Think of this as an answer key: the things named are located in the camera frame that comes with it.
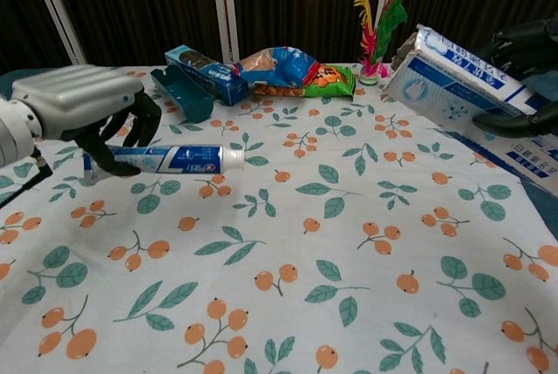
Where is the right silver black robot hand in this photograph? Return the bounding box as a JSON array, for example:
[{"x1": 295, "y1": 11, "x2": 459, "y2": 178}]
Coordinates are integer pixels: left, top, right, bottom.
[{"x1": 473, "y1": 15, "x2": 558, "y2": 139}]

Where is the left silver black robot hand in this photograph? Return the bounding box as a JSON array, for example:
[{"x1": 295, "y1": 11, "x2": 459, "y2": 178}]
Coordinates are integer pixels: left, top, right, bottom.
[{"x1": 10, "y1": 64, "x2": 162, "y2": 177}]

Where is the white blue toothpaste box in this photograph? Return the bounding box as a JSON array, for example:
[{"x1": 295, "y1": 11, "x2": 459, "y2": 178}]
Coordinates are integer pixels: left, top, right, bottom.
[{"x1": 381, "y1": 24, "x2": 558, "y2": 183}]

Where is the white blue toothpaste tube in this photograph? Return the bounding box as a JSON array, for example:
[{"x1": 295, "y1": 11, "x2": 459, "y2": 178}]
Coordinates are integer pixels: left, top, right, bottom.
[{"x1": 82, "y1": 143, "x2": 245, "y2": 187}]

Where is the blue cookie package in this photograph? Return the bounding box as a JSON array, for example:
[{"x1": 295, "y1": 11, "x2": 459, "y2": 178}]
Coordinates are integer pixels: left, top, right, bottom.
[{"x1": 164, "y1": 44, "x2": 250, "y2": 106}]

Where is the dark teal plastic tray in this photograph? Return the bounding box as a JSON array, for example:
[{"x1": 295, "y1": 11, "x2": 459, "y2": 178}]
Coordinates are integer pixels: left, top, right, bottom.
[{"x1": 150, "y1": 64, "x2": 214, "y2": 125}]

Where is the colourful feather shuttlecock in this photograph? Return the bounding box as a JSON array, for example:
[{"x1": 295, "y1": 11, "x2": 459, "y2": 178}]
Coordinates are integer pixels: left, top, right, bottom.
[{"x1": 353, "y1": 0, "x2": 409, "y2": 86}]

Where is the green snack bag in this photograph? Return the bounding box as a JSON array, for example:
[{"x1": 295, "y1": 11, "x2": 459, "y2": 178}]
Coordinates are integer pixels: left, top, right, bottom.
[{"x1": 303, "y1": 63, "x2": 357, "y2": 99}]

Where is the blue snack bag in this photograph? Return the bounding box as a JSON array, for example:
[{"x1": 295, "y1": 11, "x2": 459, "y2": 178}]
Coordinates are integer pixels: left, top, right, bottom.
[{"x1": 233, "y1": 45, "x2": 322, "y2": 87}]

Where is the floral orange green tablecloth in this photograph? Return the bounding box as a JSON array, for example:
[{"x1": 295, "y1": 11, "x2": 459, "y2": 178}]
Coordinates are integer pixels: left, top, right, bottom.
[{"x1": 0, "y1": 62, "x2": 558, "y2": 374}]

